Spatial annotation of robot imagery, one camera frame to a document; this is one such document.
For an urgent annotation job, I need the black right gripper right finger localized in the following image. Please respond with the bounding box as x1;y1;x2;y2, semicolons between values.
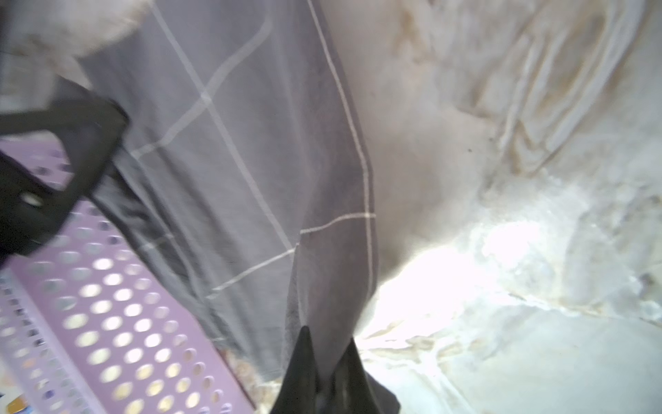
325;340;380;414

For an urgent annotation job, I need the grey checked pillowcase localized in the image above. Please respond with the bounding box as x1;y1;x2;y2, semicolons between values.
55;1;379;413

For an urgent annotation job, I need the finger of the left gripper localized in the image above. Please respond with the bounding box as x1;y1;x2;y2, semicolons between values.
1;98;129;259

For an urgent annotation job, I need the purple plastic basket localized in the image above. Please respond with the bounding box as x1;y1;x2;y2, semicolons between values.
0;136;257;414

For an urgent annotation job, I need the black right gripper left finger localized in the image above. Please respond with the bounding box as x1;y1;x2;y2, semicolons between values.
271;326;317;414

